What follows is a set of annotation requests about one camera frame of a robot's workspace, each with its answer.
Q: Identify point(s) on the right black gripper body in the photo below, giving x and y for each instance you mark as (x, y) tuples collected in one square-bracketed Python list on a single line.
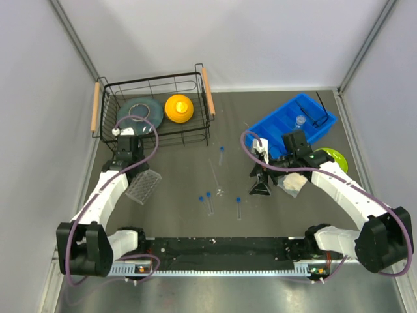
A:
[(264, 173)]

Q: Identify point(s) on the plastic bag of cotton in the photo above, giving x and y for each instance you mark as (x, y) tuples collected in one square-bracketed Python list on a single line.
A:
[(292, 183)]

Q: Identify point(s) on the glass stirring rod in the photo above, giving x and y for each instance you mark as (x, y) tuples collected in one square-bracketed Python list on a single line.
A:
[(219, 189)]

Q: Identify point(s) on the small clear glass flask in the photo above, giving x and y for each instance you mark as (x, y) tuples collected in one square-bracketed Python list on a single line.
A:
[(299, 122)]

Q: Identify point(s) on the black wire ring stand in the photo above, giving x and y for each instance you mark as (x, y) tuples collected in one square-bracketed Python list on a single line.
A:
[(313, 109)]

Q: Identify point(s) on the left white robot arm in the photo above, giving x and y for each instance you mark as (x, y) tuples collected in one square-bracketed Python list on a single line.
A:
[(83, 246)]

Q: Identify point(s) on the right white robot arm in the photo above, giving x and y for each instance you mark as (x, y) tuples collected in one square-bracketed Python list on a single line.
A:
[(383, 235)]

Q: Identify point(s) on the blue-capped test tube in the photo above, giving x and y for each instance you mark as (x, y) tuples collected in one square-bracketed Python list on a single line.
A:
[(239, 209), (210, 203), (221, 156), (202, 200)]

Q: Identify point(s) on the blue plastic divided bin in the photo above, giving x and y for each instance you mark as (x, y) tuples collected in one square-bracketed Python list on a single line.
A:
[(281, 121)]

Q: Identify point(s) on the lime green plate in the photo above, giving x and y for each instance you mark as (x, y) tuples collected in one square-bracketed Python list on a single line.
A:
[(337, 156)]

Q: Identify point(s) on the orange ribbed bowl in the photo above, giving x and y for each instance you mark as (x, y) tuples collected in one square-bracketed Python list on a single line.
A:
[(179, 108)]

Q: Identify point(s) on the clear test tube rack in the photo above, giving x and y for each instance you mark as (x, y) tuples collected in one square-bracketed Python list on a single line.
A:
[(142, 186)]

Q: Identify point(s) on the blue ceramic plate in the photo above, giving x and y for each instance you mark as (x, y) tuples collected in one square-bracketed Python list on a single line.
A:
[(146, 107)]

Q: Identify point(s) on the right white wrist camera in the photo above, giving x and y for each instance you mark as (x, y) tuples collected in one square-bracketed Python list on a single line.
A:
[(261, 148)]

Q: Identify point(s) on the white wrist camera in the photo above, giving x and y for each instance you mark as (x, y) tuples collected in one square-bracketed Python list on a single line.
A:
[(123, 132), (261, 148)]

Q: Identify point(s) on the black wire basket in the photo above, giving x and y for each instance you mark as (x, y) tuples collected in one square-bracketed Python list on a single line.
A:
[(110, 96)]

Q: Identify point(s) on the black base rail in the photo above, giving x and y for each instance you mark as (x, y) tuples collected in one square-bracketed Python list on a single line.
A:
[(227, 253)]

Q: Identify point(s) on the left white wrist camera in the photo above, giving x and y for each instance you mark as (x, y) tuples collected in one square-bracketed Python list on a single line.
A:
[(123, 132)]

